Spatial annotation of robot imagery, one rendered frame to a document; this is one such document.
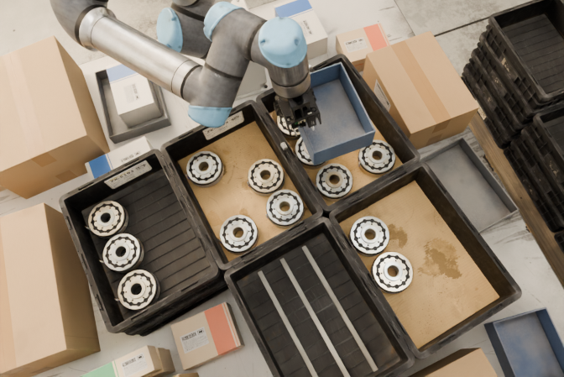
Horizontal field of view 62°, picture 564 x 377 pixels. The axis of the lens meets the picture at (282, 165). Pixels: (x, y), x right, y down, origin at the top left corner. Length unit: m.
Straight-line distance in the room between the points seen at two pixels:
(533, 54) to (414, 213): 1.01
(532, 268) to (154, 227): 1.08
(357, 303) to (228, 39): 0.75
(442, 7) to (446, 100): 1.42
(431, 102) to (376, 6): 0.54
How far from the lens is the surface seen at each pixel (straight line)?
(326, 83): 1.21
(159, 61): 0.93
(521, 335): 1.50
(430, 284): 1.31
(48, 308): 1.37
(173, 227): 1.36
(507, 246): 1.53
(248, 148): 1.40
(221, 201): 1.35
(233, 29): 0.84
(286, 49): 0.77
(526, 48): 2.15
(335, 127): 1.15
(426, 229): 1.34
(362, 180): 1.35
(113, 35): 1.01
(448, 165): 1.56
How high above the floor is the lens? 2.09
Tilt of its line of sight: 67 degrees down
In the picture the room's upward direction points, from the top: 9 degrees counter-clockwise
